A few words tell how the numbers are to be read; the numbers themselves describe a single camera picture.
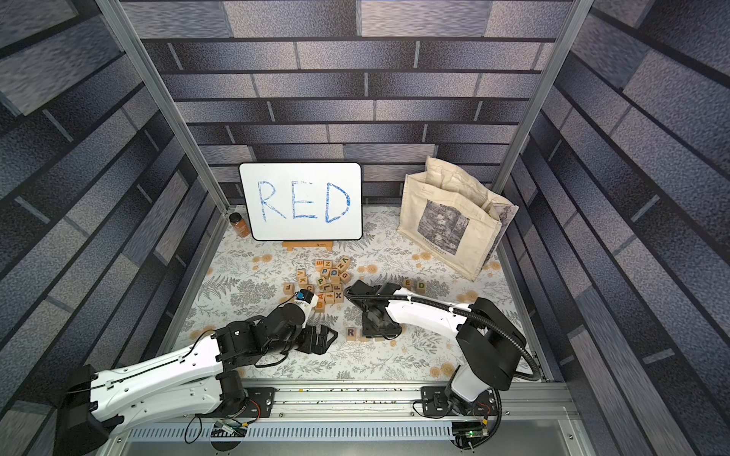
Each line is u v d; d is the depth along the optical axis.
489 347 0.44
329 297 0.91
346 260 1.00
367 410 0.73
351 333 0.83
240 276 1.00
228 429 0.71
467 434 0.70
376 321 0.60
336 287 0.94
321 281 0.95
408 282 0.95
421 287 0.95
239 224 1.04
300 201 0.96
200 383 0.61
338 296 0.90
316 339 0.67
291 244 1.02
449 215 0.92
